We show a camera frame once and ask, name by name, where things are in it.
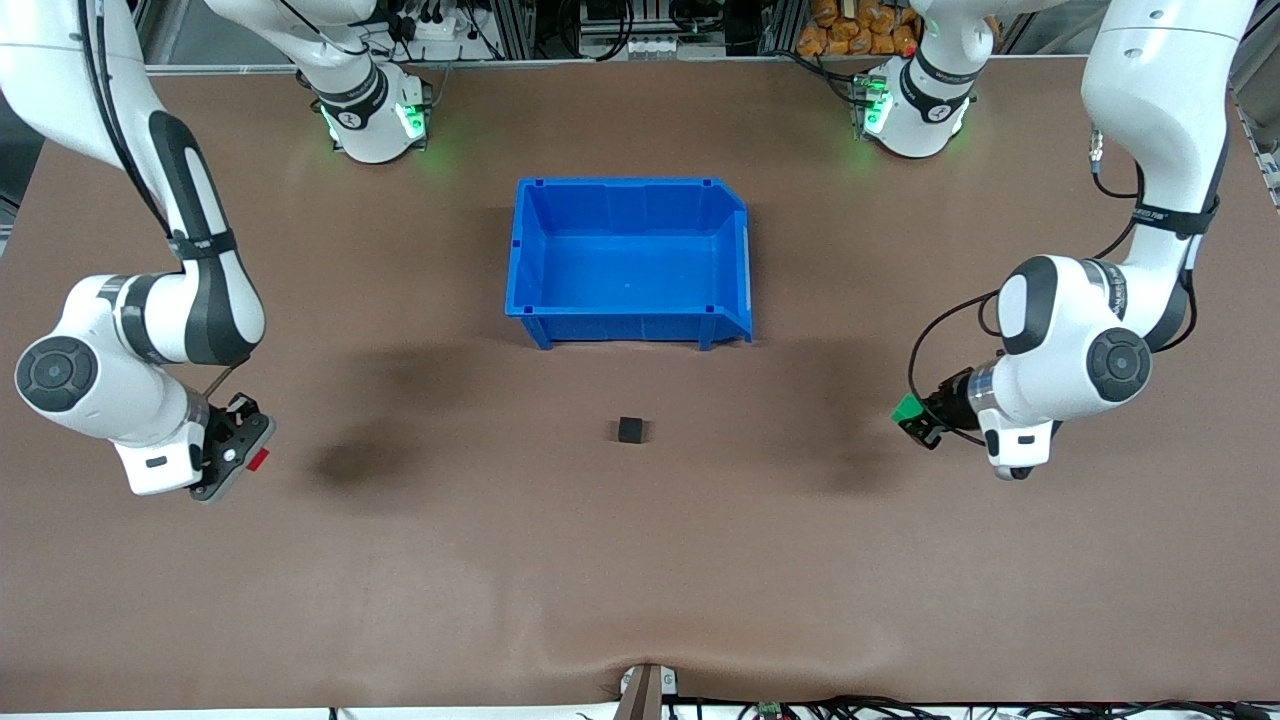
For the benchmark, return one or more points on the metal table clamp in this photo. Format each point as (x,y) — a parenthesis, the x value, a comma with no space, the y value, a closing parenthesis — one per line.
(648,692)

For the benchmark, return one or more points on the small black cube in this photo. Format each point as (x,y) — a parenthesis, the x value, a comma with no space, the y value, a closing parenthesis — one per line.
(630,430)

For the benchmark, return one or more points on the perforated metal rail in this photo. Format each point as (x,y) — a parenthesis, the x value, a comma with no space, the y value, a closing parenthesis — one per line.
(1262,160)

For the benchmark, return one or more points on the aluminium extrusion post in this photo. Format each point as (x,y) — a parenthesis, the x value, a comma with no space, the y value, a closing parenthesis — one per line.
(785,25)
(512,30)

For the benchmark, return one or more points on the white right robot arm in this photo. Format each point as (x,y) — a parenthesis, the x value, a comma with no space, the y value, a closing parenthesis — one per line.
(100,400)

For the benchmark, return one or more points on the small green cube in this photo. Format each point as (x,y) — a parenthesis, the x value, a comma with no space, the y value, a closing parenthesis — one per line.
(908,409)

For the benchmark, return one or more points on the aluminium frame struts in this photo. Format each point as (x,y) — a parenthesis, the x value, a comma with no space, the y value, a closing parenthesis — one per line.
(165,30)

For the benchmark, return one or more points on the brown table mat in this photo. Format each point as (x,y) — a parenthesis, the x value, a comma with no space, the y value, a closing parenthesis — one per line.
(400,580)

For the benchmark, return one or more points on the orange packaged goods pile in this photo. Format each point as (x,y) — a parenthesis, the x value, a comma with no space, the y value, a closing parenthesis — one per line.
(840,35)

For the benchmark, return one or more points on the grey power strip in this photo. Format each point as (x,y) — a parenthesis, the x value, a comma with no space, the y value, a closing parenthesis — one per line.
(660,46)

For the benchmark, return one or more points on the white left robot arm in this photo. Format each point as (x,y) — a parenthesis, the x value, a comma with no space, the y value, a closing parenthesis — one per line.
(1080,350)

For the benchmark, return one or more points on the small red cube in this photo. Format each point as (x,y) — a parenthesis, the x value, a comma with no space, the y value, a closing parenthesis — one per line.
(259,460)

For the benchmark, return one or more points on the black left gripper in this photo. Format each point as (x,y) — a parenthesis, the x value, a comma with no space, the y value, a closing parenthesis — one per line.
(951,404)

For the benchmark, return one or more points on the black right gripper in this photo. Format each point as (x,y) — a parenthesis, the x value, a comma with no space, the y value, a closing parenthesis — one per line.
(219,424)

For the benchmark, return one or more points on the white power strip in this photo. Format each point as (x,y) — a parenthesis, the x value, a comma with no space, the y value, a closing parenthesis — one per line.
(450,32)

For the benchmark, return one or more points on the black electronics box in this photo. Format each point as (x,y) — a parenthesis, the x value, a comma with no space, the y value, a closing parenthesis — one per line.
(640,15)

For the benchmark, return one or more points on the small green connector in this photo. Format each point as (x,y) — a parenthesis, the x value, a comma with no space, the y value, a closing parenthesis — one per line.
(769,711)

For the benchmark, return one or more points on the blue plastic storage bin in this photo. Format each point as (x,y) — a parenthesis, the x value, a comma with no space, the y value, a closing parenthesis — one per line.
(630,260)

